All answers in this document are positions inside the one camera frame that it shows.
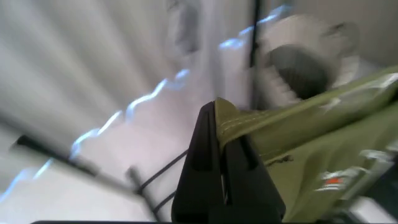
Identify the black clothes rack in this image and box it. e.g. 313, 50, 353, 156
12, 0, 264, 222

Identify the olive green garment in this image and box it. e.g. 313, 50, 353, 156
214, 65, 398, 223

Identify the white laundry basket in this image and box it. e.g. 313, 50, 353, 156
254, 14, 363, 108

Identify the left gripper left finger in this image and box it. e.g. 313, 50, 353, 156
170, 101, 225, 223

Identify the white curtain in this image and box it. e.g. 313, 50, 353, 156
0, 0, 259, 153

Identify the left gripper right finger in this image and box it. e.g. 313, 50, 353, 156
220, 135, 286, 223

